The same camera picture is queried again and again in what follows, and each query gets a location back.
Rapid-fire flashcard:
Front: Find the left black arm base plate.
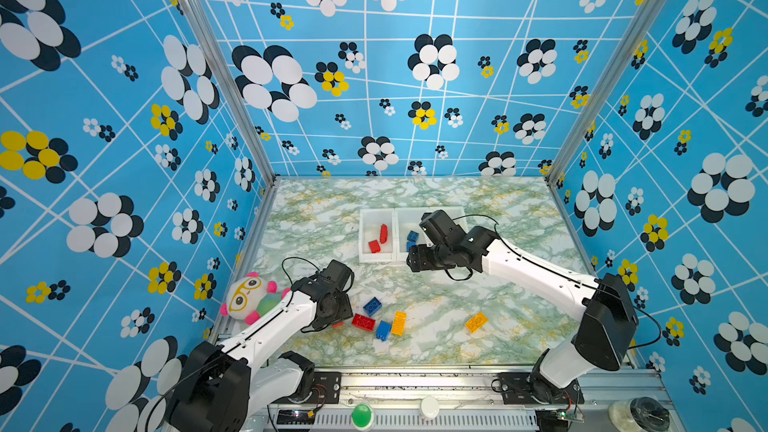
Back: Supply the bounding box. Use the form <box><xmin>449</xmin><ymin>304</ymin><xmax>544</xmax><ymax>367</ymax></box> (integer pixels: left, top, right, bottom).
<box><xmin>272</xmin><ymin>371</ymin><xmax>342</xmax><ymax>405</ymax></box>

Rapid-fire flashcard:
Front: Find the small red square lego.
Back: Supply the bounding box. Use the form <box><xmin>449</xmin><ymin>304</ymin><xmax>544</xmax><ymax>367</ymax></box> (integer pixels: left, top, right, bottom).
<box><xmin>368</xmin><ymin>240</ymin><xmax>381</xmax><ymax>253</ymax></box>

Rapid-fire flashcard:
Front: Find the middle translucent white bin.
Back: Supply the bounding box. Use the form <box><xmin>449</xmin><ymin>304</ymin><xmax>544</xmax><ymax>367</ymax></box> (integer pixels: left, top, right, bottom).
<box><xmin>393</xmin><ymin>207</ymin><xmax>431</xmax><ymax>263</ymax></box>

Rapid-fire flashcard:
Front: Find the yellow long lego brick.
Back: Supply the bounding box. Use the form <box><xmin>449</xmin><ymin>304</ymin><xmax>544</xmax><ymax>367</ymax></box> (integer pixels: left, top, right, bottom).
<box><xmin>391</xmin><ymin>311</ymin><xmax>407</xmax><ymax>336</ymax></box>

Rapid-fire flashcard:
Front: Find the blue studded lego brick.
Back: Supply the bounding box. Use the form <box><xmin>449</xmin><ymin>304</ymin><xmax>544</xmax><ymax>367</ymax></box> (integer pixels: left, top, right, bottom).
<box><xmin>363</xmin><ymin>297</ymin><xmax>382</xmax><ymax>317</ymax></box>

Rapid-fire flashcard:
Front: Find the green push button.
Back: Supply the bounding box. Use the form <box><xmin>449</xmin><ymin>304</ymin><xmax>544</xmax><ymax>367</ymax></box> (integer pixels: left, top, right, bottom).
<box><xmin>351</xmin><ymin>404</ymin><xmax>375</xmax><ymax>432</ymax></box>

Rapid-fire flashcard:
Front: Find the pink white plush toy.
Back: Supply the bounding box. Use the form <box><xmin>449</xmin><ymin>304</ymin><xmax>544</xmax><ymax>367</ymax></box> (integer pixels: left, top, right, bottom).
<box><xmin>219</xmin><ymin>272</ymin><xmax>290</xmax><ymax>326</ymax></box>

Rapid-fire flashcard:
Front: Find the white round knob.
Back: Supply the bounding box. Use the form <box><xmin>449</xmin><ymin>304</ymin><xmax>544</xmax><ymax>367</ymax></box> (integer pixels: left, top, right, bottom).
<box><xmin>419</xmin><ymin>396</ymin><xmax>441</xmax><ymax>421</ymax></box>

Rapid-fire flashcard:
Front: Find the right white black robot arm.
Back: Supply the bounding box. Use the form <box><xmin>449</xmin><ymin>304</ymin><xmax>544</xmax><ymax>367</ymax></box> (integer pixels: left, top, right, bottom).
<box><xmin>406</xmin><ymin>209</ymin><xmax>639</xmax><ymax>404</ymax></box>

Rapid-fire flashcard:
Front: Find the red long lego brick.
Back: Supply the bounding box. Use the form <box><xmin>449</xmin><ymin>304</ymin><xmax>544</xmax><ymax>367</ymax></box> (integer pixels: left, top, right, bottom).
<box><xmin>352</xmin><ymin>314</ymin><xmax>376</xmax><ymax>332</ymax></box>

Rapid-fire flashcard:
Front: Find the blue lego brick bottom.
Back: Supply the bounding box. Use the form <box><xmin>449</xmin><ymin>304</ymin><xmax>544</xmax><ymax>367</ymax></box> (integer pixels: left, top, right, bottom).
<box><xmin>375</xmin><ymin>321</ymin><xmax>392</xmax><ymax>342</ymax></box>

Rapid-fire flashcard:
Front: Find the left translucent white bin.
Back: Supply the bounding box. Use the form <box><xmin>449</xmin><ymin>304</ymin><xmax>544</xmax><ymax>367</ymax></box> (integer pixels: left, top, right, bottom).
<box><xmin>358</xmin><ymin>208</ymin><xmax>394</xmax><ymax>263</ymax></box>

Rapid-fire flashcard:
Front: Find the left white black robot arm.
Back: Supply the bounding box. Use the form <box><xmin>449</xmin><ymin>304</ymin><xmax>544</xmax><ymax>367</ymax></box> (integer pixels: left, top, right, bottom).
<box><xmin>163</xmin><ymin>260</ymin><xmax>355</xmax><ymax>431</ymax></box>

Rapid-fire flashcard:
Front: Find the clear tape roll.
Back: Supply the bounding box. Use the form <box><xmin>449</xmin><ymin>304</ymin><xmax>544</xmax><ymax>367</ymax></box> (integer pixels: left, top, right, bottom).
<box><xmin>608</xmin><ymin>397</ymin><xmax>671</xmax><ymax>432</ymax></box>

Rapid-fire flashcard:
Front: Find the orange long lego brick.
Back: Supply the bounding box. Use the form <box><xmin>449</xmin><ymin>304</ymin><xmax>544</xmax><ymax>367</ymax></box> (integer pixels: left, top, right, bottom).
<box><xmin>465</xmin><ymin>312</ymin><xmax>488</xmax><ymax>334</ymax></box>

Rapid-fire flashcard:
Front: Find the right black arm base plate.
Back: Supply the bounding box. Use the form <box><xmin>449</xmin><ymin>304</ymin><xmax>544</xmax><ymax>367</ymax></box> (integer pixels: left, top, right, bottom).
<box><xmin>491</xmin><ymin>372</ymin><xmax>584</xmax><ymax>407</ymax></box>

